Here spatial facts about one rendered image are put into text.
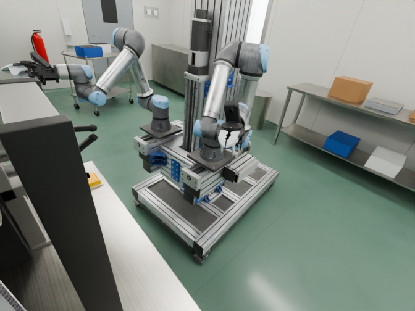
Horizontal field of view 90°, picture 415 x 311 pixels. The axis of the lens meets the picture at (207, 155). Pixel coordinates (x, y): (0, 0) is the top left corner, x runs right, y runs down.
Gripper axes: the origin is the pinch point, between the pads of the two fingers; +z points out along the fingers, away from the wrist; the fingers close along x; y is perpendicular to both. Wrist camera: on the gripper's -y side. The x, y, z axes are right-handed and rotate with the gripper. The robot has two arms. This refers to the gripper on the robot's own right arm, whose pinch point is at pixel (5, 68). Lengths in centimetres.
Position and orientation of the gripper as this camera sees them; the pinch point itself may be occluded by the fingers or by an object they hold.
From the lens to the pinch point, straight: 140.4
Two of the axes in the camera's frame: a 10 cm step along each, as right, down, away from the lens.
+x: -4.1, 3.7, 8.3
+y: 3.6, 9.0, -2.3
